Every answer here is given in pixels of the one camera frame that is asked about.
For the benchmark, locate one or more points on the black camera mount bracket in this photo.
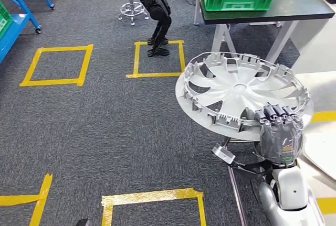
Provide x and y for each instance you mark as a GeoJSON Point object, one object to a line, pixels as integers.
{"type": "Point", "coordinates": [258, 169]}

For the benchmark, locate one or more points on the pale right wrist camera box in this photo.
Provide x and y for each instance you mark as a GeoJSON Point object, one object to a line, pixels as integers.
{"type": "Point", "coordinates": [223, 154]}

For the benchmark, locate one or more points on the yellow floor tape square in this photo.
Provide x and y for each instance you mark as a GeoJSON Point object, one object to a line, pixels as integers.
{"type": "Point", "coordinates": [50, 82]}
{"type": "Point", "coordinates": [155, 75]}
{"type": "Point", "coordinates": [152, 196]}
{"type": "Point", "coordinates": [43, 196]}

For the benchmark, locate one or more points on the black stool with chrome base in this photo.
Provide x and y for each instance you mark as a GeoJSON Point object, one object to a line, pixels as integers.
{"type": "Point", "coordinates": [131, 9]}

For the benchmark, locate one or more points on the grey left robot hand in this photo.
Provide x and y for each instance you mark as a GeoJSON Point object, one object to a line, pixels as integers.
{"type": "Point", "coordinates": [83, 222]}

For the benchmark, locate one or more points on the white desk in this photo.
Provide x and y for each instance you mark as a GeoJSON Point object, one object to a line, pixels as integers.
{"type": "Point", "coordinates": [315, 43]}

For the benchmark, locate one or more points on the black table with white legs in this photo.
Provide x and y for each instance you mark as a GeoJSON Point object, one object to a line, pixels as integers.
{"type": "Point", "coordinates": [288, 5]}

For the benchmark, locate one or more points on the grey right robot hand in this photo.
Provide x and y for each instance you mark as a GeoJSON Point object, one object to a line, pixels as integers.
{"type": "Point", "coordinates": [281, 141]}

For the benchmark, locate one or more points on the steel workbench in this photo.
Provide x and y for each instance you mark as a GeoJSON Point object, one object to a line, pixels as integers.
{"type": "Point", "coordinates": [322, 89]}

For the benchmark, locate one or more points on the grey plastic wheel hubcap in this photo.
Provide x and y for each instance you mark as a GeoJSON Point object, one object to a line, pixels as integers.
{"type": "Point", "coordinates": [236, 89]}

